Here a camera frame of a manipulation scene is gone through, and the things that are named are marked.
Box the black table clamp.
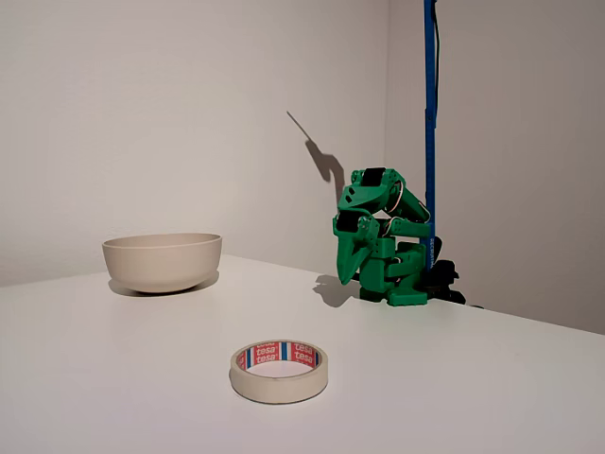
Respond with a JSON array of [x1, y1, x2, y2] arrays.
[[423, 235, 467, 306]]

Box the beige masking tape roll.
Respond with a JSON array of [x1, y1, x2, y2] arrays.
[[229, 338, 330, 407]]

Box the blue vertical pole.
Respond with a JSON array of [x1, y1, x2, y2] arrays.
[[422, 0, 440, 273]]

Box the black cable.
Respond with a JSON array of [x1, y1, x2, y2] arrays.
[[432, 0, 442, 119]]

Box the beige bowl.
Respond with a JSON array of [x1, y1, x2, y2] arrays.
[[101, 232, 224, 295]]

